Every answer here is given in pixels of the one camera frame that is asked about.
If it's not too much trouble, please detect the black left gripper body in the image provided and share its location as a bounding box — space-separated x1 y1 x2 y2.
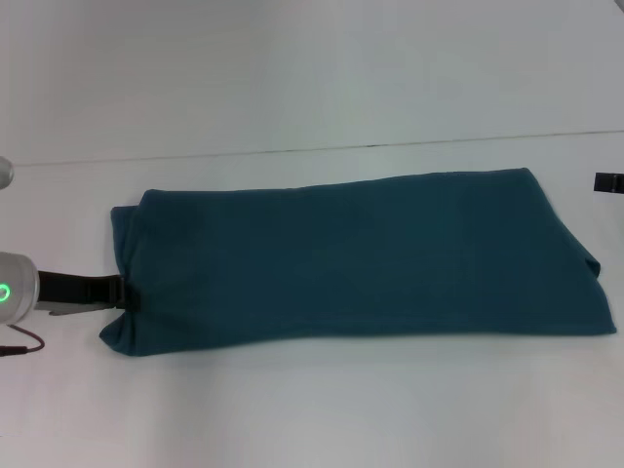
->
36 270 126 311

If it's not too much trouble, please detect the teal t-shirt with FREE print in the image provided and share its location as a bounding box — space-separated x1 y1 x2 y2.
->
98 167 618 360

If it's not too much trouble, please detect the left arm cable with plug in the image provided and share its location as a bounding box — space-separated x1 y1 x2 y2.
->
0 324 48 358

